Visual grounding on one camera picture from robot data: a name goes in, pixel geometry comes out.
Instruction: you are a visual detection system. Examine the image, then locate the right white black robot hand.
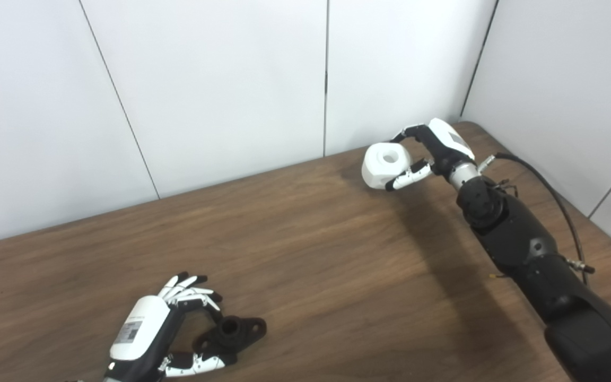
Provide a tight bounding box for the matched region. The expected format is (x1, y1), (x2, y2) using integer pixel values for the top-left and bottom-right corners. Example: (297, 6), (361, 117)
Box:
(385, 118), (476, 192)

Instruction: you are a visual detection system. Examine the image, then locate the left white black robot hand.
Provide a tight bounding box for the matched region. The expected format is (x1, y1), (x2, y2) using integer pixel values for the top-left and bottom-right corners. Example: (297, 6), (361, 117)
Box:
(103, 272), (226, 382)

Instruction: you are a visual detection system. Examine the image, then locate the round white piece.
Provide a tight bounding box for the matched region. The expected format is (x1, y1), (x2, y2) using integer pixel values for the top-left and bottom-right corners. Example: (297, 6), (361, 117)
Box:
(362, 142), (412, 190)

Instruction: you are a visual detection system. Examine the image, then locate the black holder with flange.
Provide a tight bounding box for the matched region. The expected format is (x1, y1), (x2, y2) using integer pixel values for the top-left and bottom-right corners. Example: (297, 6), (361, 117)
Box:
(193, 316), (267, 367)

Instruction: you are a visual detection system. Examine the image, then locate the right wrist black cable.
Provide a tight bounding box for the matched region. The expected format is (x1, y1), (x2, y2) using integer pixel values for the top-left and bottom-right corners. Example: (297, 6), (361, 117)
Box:
(478, 152), (596, 287)

